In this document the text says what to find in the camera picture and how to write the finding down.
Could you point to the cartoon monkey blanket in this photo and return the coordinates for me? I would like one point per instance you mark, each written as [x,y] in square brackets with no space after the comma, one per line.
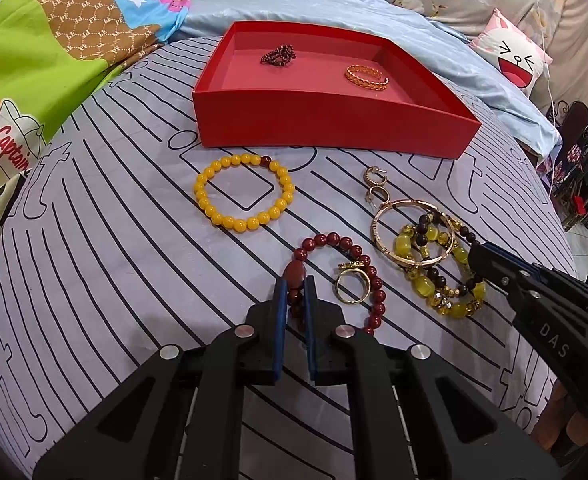
[49,50]

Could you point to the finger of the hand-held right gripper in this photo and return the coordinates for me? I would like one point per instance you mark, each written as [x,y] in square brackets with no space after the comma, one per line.
[489,262]
[564,282]

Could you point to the red cardboard box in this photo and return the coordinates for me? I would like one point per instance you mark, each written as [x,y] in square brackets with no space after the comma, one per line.
[324,120]

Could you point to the smooth gold bangle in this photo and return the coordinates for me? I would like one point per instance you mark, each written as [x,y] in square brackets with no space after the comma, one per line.
[377,232]

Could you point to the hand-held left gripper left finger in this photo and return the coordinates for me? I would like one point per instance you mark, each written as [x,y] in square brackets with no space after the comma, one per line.
[280,332]

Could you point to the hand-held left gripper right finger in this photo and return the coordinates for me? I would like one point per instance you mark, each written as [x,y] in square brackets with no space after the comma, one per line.
[311,332]

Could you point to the pink cat face pillow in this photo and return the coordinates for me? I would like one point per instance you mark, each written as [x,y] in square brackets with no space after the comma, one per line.
[516,55]

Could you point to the light blue pillow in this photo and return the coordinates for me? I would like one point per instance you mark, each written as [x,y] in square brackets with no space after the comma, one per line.
[424,45]

